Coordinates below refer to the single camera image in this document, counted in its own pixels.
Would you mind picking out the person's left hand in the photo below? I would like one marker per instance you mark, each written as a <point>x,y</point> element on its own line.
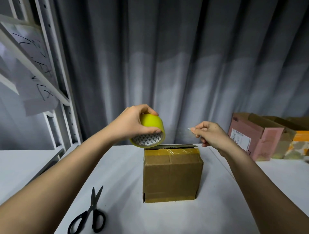
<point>128,123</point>

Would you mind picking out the small brown labelled carton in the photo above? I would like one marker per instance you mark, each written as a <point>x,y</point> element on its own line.
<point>286,142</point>

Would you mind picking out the yellow tape roll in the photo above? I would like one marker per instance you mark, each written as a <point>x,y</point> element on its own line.
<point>153,121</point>

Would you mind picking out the black scissors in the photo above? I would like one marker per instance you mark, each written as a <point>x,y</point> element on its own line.
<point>87,216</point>

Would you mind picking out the pink lettered cardboard box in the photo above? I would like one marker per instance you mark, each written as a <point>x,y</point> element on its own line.
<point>253,137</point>

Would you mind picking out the brown box with 7020 sticker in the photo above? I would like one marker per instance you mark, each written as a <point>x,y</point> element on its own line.
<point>171,178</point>

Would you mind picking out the person's left forearm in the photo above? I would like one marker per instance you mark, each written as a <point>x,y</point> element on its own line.
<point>53,193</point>

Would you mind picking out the person's right forearm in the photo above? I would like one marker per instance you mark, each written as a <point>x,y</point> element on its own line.
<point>270,193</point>

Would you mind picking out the white metal shelf rack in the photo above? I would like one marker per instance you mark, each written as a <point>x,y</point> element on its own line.
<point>60,87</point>

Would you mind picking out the handwritten paper sheet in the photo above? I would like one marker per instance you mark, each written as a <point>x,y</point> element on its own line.
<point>36,91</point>
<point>31,46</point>

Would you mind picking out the orange and white carton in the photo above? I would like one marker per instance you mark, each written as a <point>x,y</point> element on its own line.
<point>299,143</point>

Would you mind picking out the person's right hand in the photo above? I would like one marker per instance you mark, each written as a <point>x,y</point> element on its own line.
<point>212,135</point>

